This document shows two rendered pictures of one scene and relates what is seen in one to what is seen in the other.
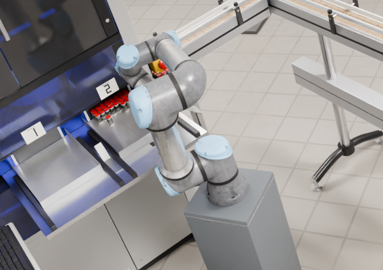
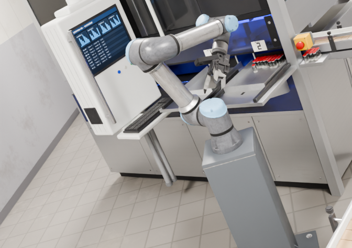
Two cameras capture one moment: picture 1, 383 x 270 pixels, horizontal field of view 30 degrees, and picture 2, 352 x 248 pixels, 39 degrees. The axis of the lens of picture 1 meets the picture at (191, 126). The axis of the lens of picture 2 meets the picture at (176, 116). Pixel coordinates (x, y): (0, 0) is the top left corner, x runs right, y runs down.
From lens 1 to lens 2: 2.23 m
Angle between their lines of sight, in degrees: 60
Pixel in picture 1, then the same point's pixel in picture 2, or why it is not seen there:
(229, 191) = (215, 143)
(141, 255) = (279, 173)
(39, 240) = not seen: hidden behind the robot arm
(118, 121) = (261, 71)
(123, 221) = (267, 142)
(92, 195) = not seen: hidden behind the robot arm
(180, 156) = (174, 97)
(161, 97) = (133, 49)
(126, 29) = (275, 9)
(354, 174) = not seen: outside the picture
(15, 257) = (153, 112)
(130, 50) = (201, 19)
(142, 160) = (226, 99)
